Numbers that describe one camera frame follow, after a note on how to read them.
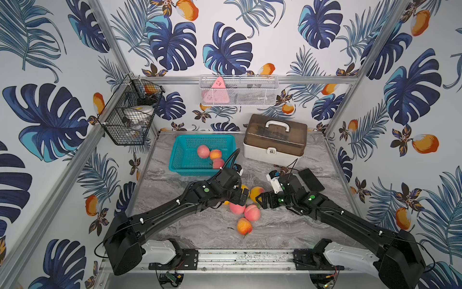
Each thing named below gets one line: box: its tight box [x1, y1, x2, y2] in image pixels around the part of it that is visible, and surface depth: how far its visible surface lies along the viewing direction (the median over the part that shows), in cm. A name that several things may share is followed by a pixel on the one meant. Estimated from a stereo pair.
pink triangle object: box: [202, 76, 230, 105], surface depth 92 cm
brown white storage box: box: [243, 113, 308, 167], surface depth 97 cm
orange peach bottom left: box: [237, 217, 253, 236], surface depth 80 cm
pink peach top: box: [228, 202, 247, 215], surface depth 85 cm
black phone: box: [298, 167, 325, 193], surface depth 99 cm
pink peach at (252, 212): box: [243, 204, 261, 222], surface depth 83 cm
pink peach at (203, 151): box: [197, 144, 210, 159], surface depth 105 cm
